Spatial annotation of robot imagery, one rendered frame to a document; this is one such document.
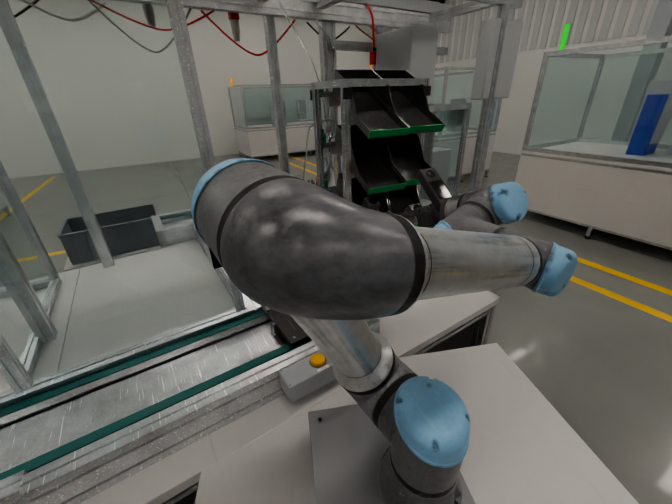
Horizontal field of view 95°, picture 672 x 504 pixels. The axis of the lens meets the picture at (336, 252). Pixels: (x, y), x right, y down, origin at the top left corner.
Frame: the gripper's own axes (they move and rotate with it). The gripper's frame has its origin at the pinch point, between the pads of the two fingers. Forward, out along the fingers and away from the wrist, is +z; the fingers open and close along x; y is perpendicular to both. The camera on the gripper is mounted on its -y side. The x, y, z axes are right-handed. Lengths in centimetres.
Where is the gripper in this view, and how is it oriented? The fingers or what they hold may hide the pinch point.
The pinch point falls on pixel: (405, 214)
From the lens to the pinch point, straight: 90.8
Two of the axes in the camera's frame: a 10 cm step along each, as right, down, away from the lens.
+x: 9.2, -2.0, 3.4
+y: 1.9, 9.8, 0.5
